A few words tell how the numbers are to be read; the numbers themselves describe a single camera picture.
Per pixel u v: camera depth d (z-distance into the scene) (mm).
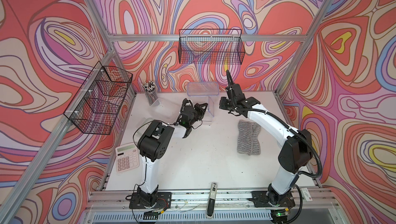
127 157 848
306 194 740
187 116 754
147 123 557
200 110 859
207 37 871
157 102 1085
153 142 549
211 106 1028
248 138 925
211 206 677
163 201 719
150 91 997
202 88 1203
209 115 931
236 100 642
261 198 734
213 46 969
